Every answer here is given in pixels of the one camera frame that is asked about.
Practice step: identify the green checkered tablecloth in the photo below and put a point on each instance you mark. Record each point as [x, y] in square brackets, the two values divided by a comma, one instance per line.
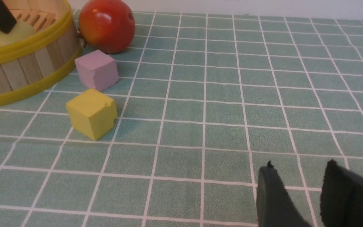
[203, 102]

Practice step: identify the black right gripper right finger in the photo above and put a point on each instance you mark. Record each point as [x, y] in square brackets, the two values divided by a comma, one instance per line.
[341, 201]

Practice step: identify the yellow cube block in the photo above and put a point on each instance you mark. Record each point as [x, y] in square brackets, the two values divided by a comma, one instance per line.
[92, 113]

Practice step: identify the yellow rimmed bamboo steamer tray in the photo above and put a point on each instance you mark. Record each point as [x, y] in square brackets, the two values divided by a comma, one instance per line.
[38, 62]

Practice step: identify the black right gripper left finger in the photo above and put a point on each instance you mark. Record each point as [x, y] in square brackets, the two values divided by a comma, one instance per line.
[273, 203]

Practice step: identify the yellow bun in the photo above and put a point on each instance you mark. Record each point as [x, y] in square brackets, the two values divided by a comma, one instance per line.
[20, 31]

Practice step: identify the pink cube block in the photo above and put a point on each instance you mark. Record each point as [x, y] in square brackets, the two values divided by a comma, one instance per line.
[97, 70]

